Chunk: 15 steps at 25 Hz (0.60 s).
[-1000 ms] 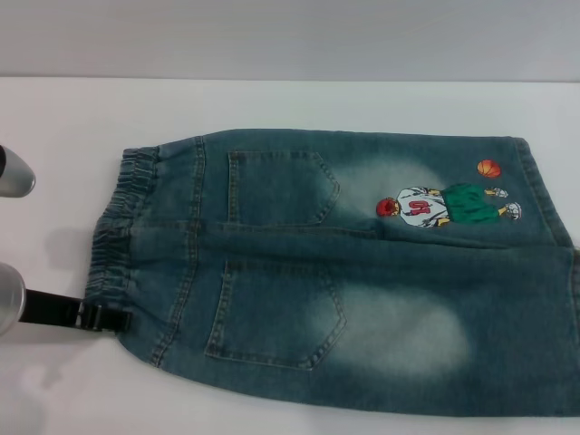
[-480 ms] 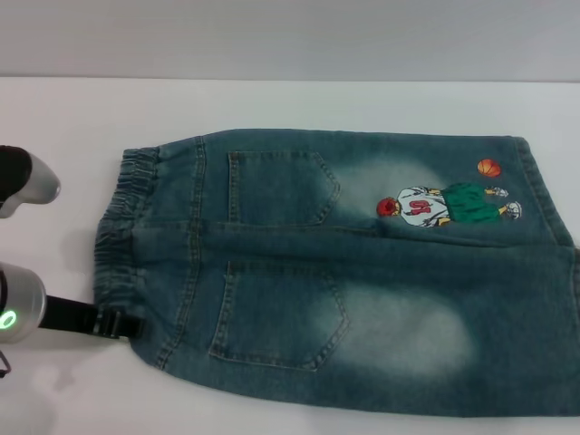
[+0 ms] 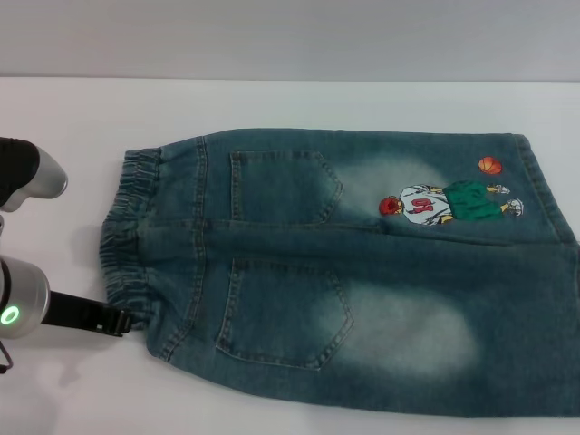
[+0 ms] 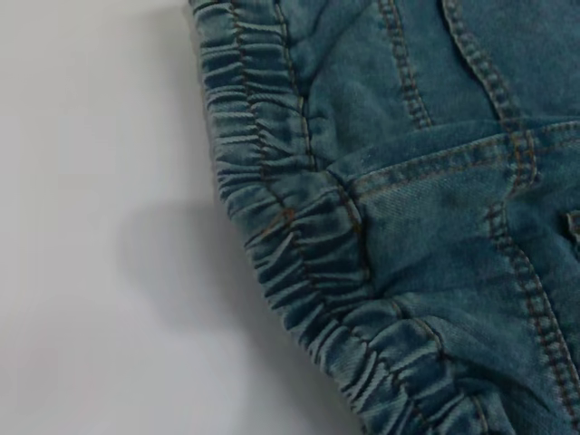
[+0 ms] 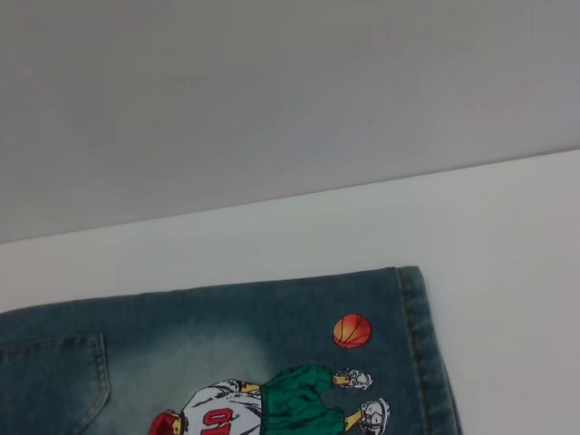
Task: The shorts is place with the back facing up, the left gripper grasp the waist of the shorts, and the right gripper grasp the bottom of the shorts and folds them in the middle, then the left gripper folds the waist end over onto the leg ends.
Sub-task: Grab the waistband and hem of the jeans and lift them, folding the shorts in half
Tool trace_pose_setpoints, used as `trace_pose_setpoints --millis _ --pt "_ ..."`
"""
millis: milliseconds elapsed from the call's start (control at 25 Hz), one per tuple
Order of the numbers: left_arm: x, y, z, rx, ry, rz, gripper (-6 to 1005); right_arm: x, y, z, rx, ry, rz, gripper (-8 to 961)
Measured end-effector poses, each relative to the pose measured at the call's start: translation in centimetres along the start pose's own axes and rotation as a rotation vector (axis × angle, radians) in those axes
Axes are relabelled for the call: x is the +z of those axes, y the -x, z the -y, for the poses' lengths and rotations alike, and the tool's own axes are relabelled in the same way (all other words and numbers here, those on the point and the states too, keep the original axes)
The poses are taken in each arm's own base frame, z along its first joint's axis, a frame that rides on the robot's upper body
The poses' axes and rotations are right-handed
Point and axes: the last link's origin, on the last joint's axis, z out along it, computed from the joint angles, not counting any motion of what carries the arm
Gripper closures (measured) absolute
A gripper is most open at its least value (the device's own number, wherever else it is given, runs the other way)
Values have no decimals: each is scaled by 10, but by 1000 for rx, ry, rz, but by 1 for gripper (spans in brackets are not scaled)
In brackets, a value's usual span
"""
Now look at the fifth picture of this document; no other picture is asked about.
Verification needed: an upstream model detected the blue denim shorts basketball print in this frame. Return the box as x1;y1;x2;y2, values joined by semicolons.
0;266;463;435

